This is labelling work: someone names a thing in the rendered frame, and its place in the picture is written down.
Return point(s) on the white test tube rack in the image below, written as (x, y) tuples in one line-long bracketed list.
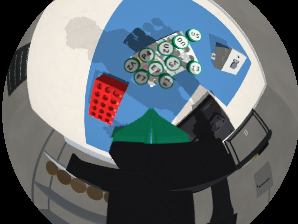
[(181, 54)]

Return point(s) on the green tube rack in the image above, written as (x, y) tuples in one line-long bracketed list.
[(115, 130)]

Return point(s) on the red tube rack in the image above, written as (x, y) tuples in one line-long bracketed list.
[(99, 99)]

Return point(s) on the blue bench mat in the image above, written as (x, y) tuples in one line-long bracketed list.
[(135, 24)]

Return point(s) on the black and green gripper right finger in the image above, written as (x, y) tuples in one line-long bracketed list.
[(165, 132)]

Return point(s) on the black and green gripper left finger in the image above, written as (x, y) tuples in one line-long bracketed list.
[(137, 131)]

